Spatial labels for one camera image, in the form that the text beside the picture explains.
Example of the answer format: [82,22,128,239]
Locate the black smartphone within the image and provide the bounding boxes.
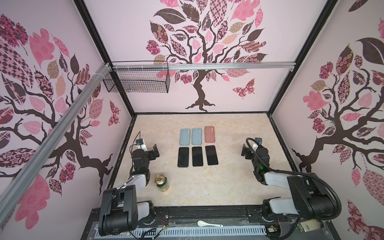
[178,147,190,168]

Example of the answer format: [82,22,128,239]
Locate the phone with pink case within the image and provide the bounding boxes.
[205,146,219,166]

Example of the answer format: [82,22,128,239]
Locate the light blue phone case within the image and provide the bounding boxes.
[180,129,191,146]

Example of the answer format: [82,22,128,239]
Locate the pink phone case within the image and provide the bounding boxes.
[204,126,216,143]

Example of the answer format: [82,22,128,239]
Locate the phone with white case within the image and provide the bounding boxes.
[192,147,204,167]

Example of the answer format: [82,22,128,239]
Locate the white phone case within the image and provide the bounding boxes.
[192,128,203,146]

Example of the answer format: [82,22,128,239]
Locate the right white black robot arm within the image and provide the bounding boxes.
[241,145,342,221]

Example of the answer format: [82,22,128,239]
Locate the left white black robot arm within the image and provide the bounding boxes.
[98,145,160,236]

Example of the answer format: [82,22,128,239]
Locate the green gold drink can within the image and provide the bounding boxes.
[155,175,169,192]

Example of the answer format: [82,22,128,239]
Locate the white plastic spoon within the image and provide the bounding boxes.
[197,220,224,228]

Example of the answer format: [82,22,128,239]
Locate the beige box under bench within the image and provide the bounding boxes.
[298,219,324,233]

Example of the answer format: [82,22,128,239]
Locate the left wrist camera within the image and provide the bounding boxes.
[135,138,148,151]

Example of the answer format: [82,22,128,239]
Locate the black corrugated cable conduit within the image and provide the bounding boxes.
[245,137,343,220]

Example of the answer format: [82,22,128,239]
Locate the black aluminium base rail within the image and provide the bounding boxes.
[89,204,328,224]

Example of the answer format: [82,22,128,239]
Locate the black wire basket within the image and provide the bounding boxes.
[103,60,171,93]

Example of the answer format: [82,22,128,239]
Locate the white slotted cable duct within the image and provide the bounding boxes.
[93,226,267,240]

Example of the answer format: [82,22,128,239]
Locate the back aluminium wall rail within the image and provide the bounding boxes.
[113,62,296,71]

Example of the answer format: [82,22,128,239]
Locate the aluminium wall rail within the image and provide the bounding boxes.
[1,63,110,224]
[113,62,296,71]

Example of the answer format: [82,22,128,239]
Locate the left aluminium wall rail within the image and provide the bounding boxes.
[1,63,110,224]

